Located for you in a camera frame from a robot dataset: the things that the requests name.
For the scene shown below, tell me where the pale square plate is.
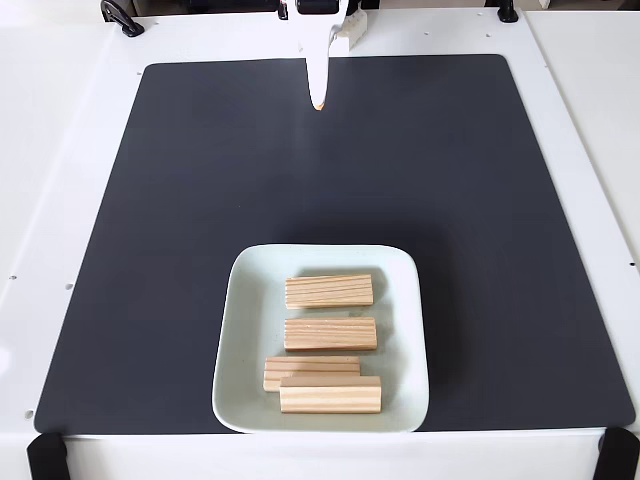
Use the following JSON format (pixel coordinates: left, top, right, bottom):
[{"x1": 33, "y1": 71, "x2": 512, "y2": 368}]
[{"x1": 211, "y1": 243, "x2": 431, "y2": 435}]

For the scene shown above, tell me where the dark grey table mat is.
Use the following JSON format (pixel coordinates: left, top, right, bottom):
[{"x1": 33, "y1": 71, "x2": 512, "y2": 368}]
[{"x1": 33, "y1": 53, "x2": 637, "y2": 435}]

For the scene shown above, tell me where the wooden block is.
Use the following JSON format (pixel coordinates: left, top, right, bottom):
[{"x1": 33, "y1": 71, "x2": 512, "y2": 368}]
[
  {"x1": 283, "y1": 316, "x2": 379, "y2": 352},
  {"x1": 278, "y1": 375, "x2": 384, "y2": 416},
  {"x1": 285, "y1": 273, "x2": 375, "y2": 310},
  {"x1": 263, "y1": 355, "x2": 362, "y2": 394}
]

